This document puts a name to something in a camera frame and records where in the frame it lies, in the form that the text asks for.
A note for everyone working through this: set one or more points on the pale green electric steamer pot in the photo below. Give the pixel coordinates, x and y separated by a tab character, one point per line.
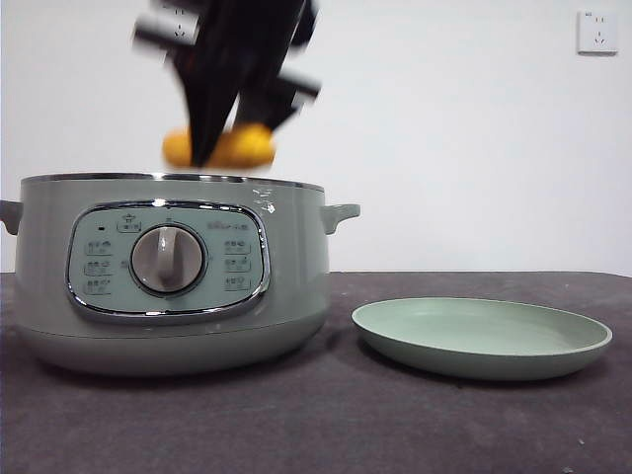
296	296

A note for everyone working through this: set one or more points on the grey steamer dial knob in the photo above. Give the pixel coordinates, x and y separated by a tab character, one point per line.
168	259

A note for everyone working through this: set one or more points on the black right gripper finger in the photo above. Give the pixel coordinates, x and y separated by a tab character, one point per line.
271	106
207	108

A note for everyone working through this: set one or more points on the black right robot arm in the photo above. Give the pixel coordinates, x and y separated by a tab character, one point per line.
247	24

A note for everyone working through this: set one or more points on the yellow corn cob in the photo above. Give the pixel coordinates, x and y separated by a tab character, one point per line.
247	145

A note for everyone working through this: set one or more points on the pale green round plate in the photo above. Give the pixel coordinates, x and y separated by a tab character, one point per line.
484	345

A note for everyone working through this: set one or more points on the white wall socket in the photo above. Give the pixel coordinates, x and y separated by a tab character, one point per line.
597	32
180	22

